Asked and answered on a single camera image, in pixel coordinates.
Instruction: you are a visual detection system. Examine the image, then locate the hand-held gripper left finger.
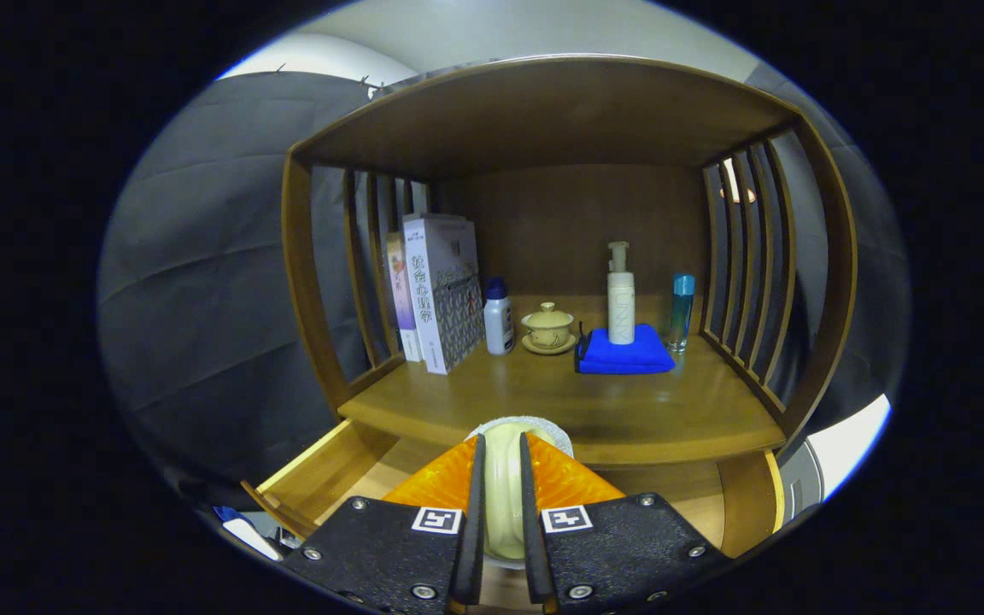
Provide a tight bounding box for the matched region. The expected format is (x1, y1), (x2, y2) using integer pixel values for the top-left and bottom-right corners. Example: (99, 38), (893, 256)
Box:
(274, 433), (487, 615)

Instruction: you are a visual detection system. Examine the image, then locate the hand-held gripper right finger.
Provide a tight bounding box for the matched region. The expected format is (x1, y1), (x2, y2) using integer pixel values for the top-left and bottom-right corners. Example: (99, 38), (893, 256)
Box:
(519, 431), (736, 615)

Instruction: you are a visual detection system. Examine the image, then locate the green ornament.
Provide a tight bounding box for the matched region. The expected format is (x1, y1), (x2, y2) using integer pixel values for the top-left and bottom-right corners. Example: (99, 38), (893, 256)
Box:
(464, 415), (575, 571)

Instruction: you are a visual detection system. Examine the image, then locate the wooden drawer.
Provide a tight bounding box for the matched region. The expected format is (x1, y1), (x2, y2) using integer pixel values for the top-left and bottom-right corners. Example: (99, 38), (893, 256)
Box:
(240, 419), (788, 612)

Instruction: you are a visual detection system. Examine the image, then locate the wooden countertop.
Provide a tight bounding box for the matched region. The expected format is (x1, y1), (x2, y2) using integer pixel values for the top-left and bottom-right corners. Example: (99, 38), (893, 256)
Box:
(338, 295), (788, 466)

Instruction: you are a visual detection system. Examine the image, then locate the wooden cabinet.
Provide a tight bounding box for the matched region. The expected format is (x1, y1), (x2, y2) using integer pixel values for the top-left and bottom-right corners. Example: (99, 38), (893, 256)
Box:
(240, 56), (858, 560)

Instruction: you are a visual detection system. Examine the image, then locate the blue folded cloth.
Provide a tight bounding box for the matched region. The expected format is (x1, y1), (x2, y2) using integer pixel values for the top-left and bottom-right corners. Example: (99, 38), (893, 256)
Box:
(575, 323), (677, 376)

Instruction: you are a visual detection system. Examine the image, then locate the yellow lidded teacup with saucer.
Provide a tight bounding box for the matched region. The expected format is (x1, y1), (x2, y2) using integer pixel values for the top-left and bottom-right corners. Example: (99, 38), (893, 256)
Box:
(520, 302), (579, 356)

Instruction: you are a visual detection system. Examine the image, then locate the white bottle with blue cap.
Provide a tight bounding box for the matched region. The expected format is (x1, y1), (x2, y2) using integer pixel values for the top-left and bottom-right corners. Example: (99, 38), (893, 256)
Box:
(483, 277), (516, 356)

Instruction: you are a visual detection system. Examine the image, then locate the white blue object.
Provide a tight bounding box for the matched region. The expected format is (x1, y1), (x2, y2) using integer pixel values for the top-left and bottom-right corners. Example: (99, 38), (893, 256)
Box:
(212, 506), (284, 562)

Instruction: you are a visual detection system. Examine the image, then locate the white pump bottle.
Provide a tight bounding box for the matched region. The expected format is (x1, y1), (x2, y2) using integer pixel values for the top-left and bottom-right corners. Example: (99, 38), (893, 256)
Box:
(607, 241), (636, 346)

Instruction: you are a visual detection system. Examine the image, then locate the thick white book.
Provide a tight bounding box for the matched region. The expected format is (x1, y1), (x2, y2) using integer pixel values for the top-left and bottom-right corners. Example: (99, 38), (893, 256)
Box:
(402, 214), (486, 376)

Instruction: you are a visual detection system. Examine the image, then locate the thin purple book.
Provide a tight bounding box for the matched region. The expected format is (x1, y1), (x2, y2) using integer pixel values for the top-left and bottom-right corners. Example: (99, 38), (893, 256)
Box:
(384, 232), (423, 363)

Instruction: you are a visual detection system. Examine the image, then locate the clear blue bottle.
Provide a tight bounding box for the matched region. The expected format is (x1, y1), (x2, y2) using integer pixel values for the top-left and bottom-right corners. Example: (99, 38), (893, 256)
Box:
(668, 273), (696, 354)

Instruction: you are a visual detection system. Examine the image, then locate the black backdrop cloth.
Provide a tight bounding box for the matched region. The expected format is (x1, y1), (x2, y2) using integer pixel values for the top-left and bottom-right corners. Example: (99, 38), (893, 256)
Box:
(97, 60), (911, 513)

